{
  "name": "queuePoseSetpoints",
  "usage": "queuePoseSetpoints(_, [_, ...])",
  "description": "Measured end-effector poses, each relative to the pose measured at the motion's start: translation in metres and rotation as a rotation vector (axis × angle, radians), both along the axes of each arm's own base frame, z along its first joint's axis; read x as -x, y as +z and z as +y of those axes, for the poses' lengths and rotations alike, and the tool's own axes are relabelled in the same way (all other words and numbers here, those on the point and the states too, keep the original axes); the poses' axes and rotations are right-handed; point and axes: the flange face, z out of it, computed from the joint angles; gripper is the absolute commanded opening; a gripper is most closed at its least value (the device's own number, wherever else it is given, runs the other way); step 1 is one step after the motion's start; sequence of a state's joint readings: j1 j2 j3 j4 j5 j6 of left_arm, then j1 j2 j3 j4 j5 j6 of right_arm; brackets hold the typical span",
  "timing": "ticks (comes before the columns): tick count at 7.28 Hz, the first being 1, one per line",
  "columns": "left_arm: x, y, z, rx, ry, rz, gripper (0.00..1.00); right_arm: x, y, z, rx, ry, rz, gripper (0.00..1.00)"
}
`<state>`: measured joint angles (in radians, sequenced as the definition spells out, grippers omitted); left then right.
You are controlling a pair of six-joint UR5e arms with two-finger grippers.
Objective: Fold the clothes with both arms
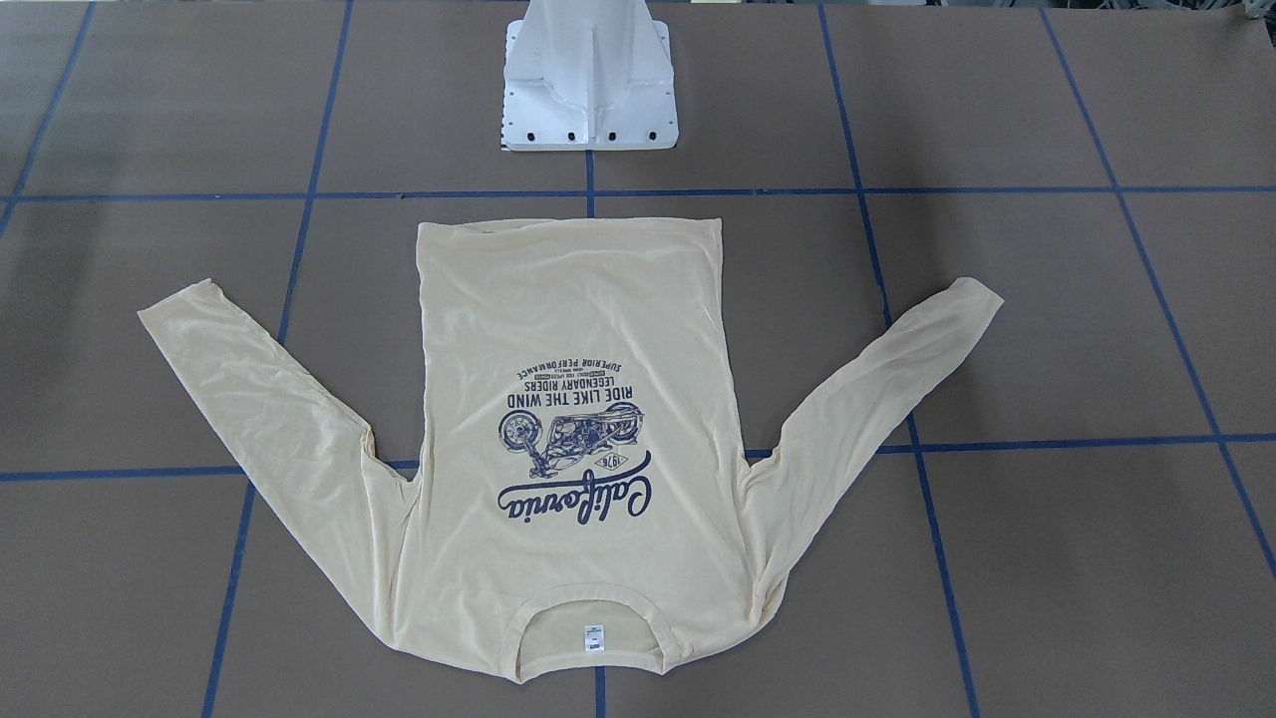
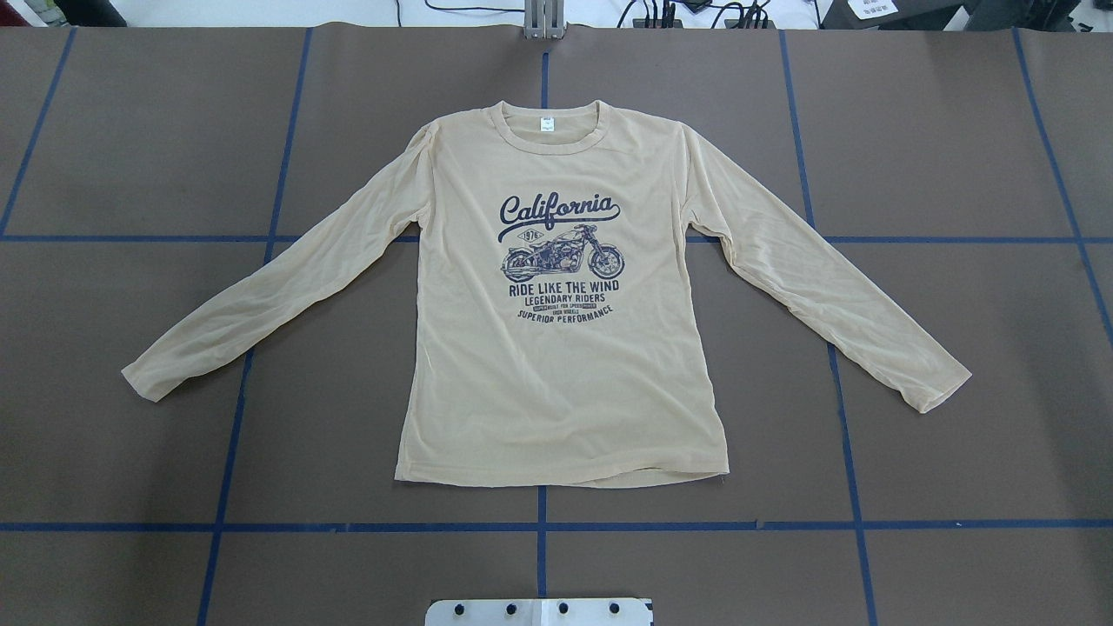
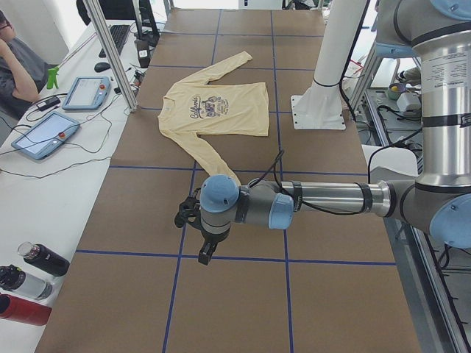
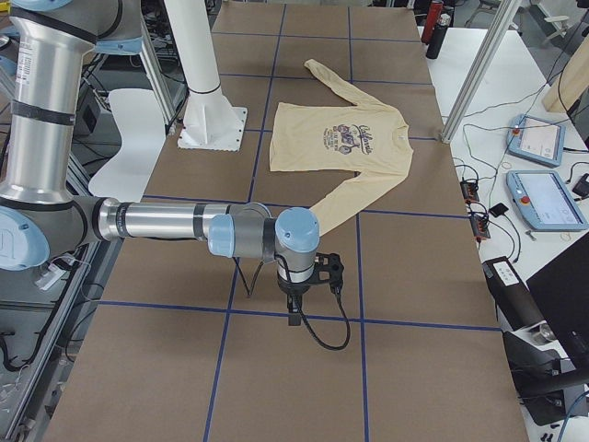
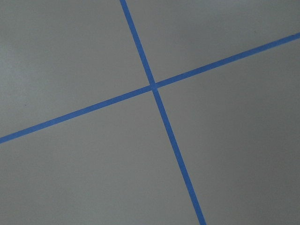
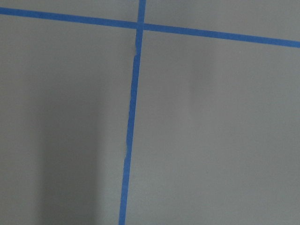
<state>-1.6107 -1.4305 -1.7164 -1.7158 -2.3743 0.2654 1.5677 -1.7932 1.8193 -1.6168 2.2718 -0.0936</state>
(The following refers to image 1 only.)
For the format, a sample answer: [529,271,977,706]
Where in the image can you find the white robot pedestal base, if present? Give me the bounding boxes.
[500,1,679,152]

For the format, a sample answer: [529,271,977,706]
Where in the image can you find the brown paper table cover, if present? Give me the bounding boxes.
[3,1,1275,717]

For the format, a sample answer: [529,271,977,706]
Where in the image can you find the cream long sleeve shirt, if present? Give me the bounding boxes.
[140,217,1003,684]

